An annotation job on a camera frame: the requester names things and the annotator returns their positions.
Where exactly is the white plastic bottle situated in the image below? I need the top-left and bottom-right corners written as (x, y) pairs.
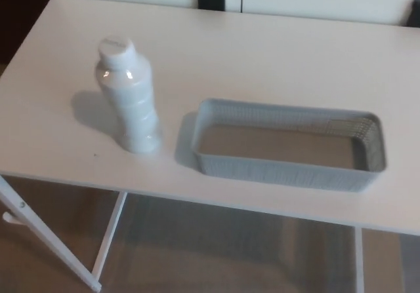
top-left (94, 36), bottom-right (164, 155)

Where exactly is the white metal desk leg frame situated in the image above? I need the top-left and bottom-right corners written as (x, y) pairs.
top-left (354, 226), bottom-right (366, 293)
top-left (0, 174), bottom-right (129, 292)

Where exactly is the dark brown wooden cabinet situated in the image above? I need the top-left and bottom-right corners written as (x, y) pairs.
top-left (0, 0), bottom-right (56, 65)

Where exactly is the grey perforated plastic basket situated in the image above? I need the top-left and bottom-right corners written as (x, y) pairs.
top-left (192, 98), bottom-right (388, 194)

